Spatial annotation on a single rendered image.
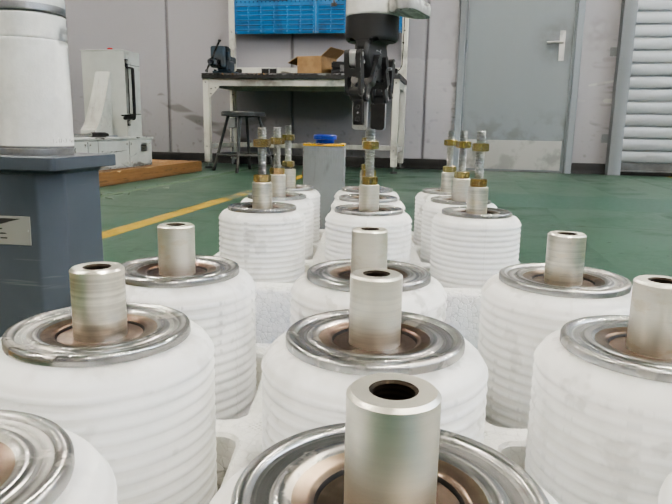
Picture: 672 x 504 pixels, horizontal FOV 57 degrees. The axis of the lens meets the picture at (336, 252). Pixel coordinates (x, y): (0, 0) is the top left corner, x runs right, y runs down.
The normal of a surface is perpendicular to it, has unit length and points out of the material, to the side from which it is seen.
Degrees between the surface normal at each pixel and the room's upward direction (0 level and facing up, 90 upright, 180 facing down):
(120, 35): 90
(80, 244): 90
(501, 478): 4
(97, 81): 68
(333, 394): 57
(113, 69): 90
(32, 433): 4
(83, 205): 90
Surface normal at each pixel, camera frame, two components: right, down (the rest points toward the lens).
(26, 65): 0.33, 0.18
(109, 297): 0.73, 0.15
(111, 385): 0.35, -0.37
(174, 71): -0.19, 0.19
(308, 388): -0.44, -0.40
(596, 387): -0.63, -0.43
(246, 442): 0.02, -0.98
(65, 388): 0.11, -0.37
